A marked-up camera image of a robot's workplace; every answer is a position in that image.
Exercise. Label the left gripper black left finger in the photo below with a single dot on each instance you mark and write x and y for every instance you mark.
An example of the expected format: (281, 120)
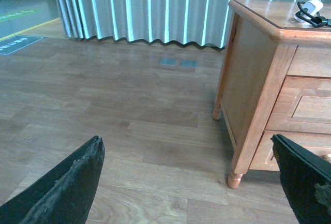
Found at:
(64, 194)

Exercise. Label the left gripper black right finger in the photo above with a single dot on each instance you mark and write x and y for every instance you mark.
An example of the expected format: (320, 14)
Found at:
(305, 179)

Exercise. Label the wooden drawer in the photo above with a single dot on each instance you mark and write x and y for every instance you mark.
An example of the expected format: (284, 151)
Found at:
(264, 159)
(303, 105)

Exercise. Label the white charger adapter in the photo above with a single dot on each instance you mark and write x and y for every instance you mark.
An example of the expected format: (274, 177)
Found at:
(307, 10)

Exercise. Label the light wooden nightstand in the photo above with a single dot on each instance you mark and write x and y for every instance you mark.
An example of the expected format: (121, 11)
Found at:
(265, 45)

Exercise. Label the grey floor sign sticker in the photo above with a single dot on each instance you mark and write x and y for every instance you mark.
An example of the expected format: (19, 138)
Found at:
(17, 42)

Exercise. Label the right metal floor socket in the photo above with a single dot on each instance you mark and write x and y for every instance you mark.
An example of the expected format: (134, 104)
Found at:
(189, 63)

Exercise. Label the metal floor socket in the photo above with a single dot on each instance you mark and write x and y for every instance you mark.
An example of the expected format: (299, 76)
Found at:
(189, 63)
(167, 61)

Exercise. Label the left metal floor socket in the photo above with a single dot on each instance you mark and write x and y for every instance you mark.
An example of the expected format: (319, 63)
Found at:
(167, 61)

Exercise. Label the grey pleated curtain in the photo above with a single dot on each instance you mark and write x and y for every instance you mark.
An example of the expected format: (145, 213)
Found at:
(205, 22)

